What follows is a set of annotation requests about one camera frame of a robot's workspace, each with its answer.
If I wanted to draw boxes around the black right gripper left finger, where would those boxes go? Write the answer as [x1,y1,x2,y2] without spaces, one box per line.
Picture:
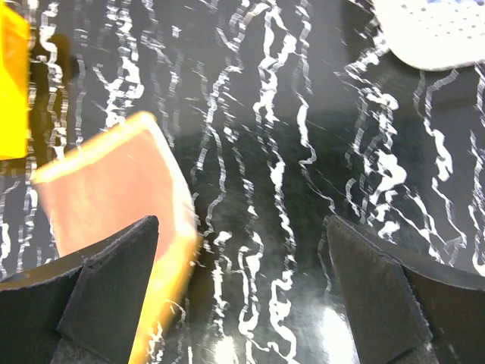
[1,216,158,363]

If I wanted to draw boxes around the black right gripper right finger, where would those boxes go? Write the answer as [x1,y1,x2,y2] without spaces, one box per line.
[326,215,484,363]

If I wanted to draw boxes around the brown yellow bear towel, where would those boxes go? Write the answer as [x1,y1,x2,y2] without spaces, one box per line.
[33,111,200,363]

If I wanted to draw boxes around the white perforated plastic basket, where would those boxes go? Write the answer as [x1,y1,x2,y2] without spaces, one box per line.
[372,0,484,71]

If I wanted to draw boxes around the yellow plastic bin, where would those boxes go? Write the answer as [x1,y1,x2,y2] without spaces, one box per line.
[0,1,30,160]

